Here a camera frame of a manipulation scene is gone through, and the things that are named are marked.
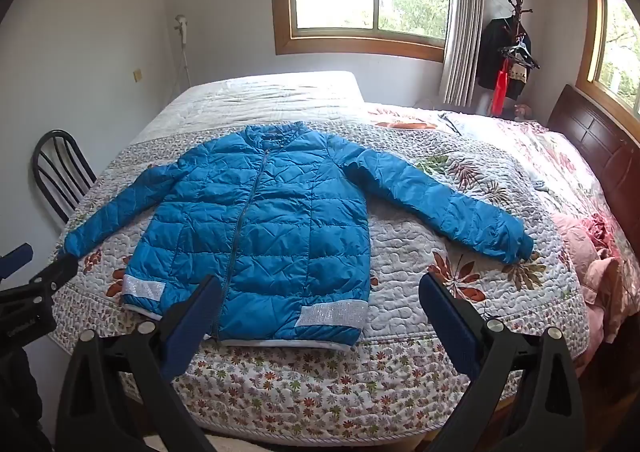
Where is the pink pillow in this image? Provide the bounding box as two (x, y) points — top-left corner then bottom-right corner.
(550, 212), (640, 343)

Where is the narrow wooden framed window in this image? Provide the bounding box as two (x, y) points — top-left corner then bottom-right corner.
(575, 0), (640, 130)

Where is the white quilted bed cover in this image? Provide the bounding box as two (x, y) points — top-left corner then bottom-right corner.
(135, 71), (368, 143)

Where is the wooden coat rack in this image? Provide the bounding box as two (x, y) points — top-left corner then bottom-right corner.
(502, 0), (541, 70)

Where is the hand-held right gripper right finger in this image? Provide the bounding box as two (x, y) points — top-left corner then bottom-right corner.
(418, 273), (587, 452)

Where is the floral quilt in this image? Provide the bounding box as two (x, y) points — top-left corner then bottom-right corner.
(47, 102), (608, 445)

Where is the blue puffer jacket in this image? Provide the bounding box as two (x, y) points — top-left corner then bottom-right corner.
(63, 121), (535, 349)

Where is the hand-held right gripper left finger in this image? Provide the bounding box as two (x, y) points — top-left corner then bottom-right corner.
(55, 275), (223, 452)

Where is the white pleated curtain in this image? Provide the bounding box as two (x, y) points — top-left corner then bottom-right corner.
(440, 0), (485, 106)

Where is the dark hanging jacket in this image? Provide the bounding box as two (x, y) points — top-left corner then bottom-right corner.
(477, 17), (532, 100)

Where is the dark wooden headboard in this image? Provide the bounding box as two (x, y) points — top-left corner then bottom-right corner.
(547, 84), (640, 243)

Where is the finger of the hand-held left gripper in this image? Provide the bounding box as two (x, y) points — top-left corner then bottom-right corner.
(0, 243), (34, 280)
(0, 258), (79, 306)

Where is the white wall hair dryer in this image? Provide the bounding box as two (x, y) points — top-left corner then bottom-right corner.
(173, 12), (193, 88)

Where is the red hanging bag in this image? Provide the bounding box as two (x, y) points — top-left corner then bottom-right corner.
(490, 57), (511, 118)

